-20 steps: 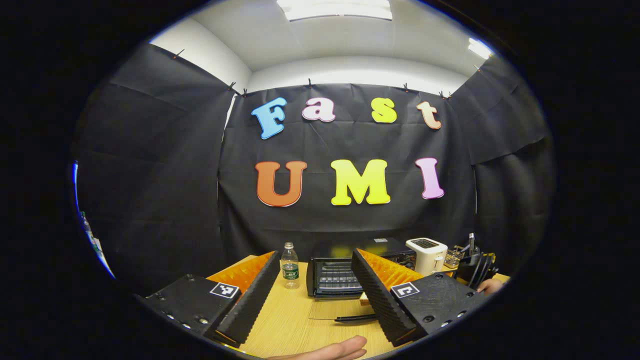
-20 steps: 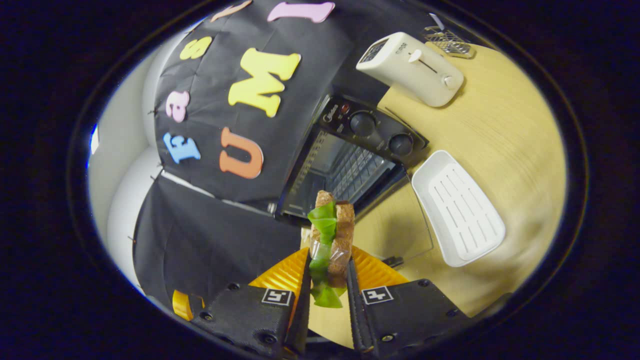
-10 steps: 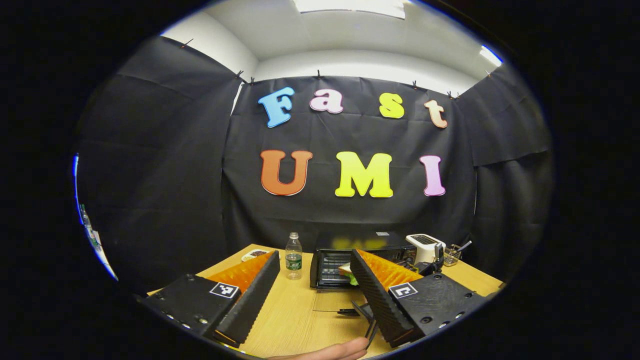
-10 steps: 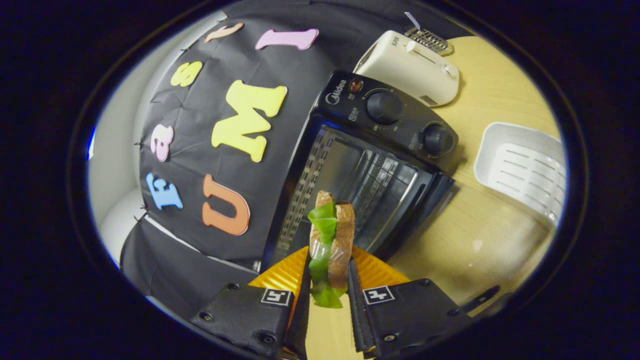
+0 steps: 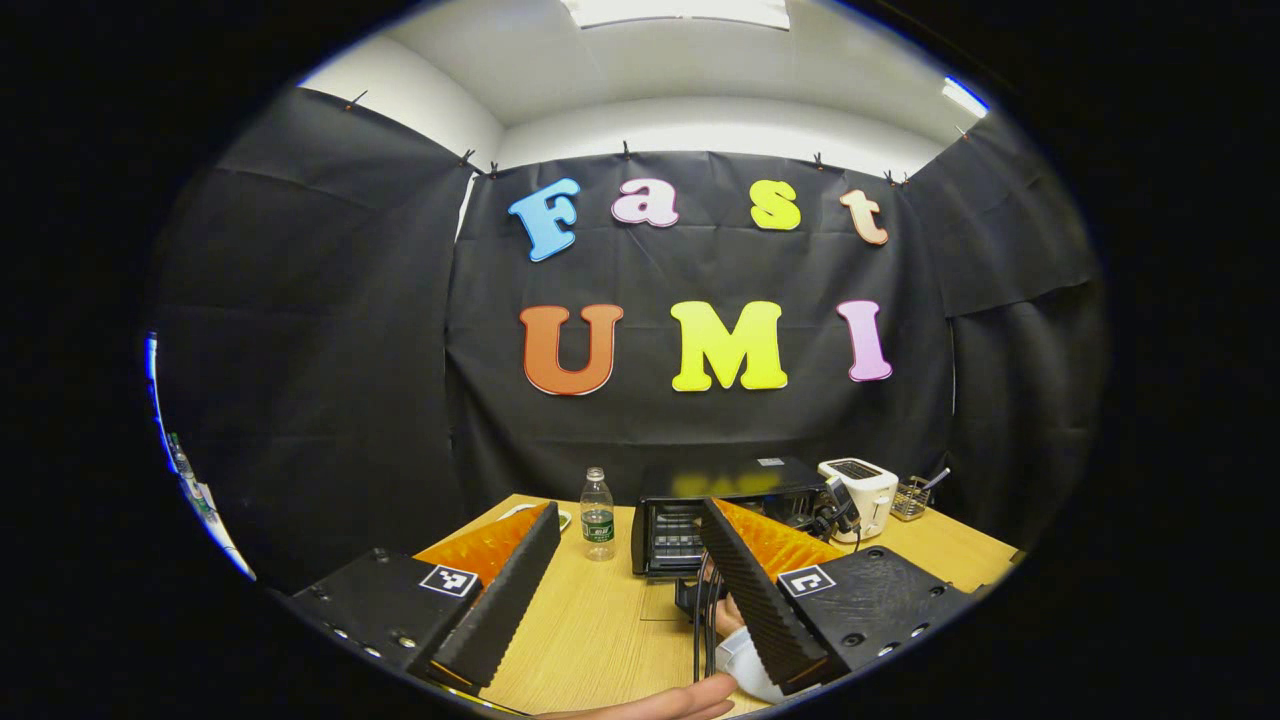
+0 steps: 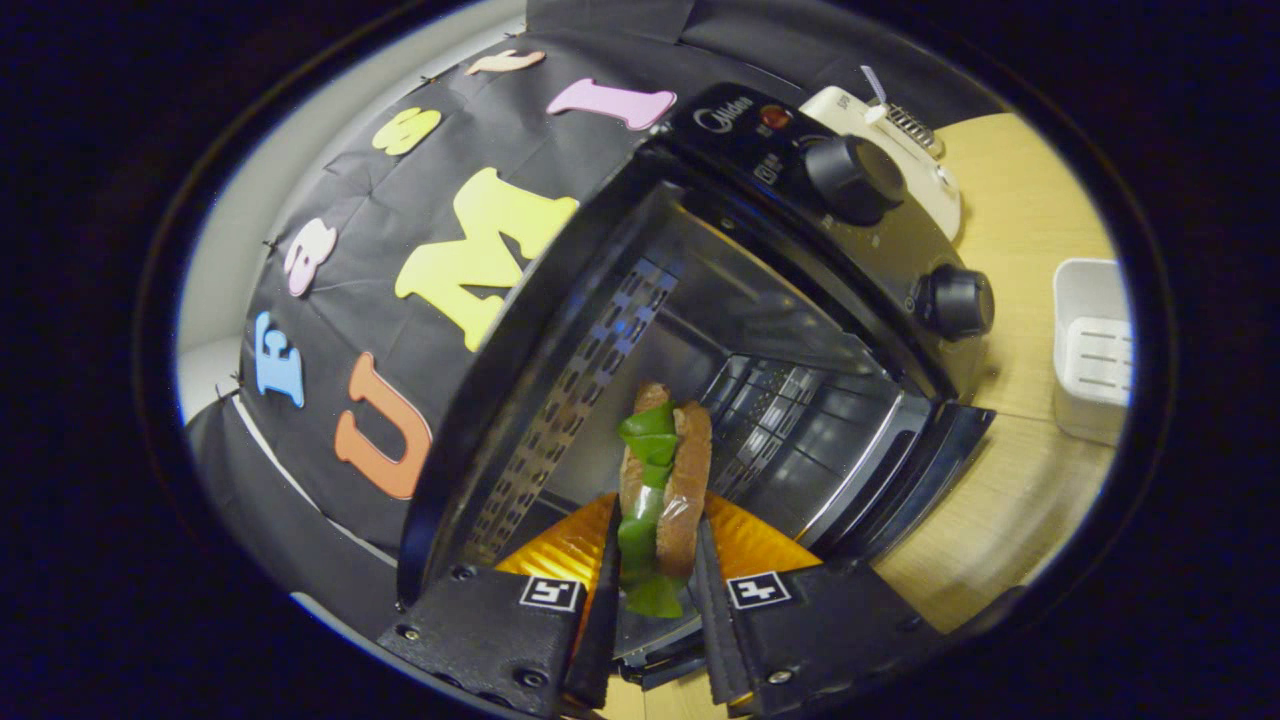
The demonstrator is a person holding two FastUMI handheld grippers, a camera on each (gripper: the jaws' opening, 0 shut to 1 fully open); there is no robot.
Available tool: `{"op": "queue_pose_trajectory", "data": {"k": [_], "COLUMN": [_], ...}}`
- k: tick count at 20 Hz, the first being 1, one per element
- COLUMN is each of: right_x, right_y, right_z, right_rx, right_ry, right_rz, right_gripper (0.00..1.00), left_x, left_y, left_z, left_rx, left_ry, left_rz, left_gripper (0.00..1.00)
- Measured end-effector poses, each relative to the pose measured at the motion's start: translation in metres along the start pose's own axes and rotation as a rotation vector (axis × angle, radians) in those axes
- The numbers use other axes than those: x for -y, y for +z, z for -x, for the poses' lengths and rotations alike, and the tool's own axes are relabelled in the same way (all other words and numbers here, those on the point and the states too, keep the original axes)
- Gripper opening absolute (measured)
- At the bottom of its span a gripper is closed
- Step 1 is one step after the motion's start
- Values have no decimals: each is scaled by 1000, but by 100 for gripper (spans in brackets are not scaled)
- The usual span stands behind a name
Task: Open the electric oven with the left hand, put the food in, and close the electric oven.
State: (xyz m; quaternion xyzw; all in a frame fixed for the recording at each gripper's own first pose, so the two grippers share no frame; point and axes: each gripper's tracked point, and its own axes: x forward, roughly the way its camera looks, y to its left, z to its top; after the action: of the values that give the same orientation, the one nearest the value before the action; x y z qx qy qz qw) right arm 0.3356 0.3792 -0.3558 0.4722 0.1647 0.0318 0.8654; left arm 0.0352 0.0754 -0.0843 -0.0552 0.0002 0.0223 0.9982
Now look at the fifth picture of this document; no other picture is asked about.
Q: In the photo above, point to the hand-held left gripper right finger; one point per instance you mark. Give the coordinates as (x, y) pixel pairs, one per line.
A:
(760, 600)

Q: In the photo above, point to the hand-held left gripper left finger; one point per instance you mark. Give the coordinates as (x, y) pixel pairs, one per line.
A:
(505, 600)

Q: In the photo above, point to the black electric oven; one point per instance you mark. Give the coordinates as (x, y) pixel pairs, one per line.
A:
(660, 540)

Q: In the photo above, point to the white toaster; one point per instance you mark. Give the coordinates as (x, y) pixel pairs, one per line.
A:
(870, 490)

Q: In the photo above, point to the metal mesh utensil holder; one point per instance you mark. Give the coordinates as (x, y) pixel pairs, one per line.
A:
(910, 500)

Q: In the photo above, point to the white divided dish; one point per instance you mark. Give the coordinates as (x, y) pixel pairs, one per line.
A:
(565, 520)

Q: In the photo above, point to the metal utensil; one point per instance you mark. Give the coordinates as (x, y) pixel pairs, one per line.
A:
(935, 479)

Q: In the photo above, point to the clear plastic water bottle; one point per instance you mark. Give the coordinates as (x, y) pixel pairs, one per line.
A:
(598, 525)

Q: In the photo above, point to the black backdrop cloth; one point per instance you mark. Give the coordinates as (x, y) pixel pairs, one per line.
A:
(350, 400)

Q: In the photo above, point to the small ceiling light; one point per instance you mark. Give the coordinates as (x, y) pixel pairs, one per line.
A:
(965, 97)

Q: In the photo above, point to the long ceiling light panel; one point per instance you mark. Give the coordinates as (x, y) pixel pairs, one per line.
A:
(680, 10)

